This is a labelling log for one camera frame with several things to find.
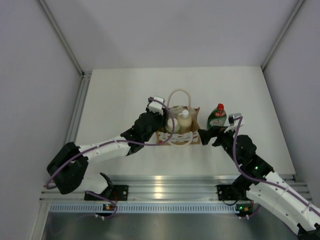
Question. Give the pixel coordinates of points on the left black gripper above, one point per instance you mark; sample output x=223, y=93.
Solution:
x=163, y=118

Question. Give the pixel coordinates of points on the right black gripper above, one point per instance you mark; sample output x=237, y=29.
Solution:
x=214, y=131

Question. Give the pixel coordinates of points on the green dish soap bottle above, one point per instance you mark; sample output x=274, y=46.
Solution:
x=217, y=117

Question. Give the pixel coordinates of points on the jute watermelon canvas bag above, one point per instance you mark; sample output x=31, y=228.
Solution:
x=180, y=140

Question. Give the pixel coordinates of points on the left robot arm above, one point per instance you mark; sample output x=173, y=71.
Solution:
x=72, y=169

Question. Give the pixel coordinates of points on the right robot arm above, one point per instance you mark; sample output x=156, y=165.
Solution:
x=259, y=182

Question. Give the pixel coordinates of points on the pale green white-capped bottle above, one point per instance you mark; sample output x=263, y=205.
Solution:
x=172, y=125

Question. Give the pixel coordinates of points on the cream pump lotion bottle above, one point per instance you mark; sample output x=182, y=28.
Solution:
x=185, y=120

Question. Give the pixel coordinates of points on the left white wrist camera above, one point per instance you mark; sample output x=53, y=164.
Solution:
x=155, y=104

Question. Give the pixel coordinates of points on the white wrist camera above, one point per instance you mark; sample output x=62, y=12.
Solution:
x=155, y=104
x=235, y=122

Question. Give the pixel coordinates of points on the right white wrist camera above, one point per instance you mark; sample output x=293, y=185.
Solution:
x=235, y=122

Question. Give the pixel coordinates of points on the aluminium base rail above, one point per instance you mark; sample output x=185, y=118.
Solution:
x=148, y=189

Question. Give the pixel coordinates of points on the left aluminium frame post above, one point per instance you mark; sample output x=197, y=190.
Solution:
x=61, y=37

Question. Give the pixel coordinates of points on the aluminium frame post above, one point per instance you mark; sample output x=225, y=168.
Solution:
x=289, y=21
x=61, y=37

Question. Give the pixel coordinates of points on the white slotted cable duct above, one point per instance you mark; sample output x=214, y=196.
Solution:
x=216, y=208

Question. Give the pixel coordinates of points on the right aluminium frame post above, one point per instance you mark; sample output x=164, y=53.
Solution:
x=289, y=21

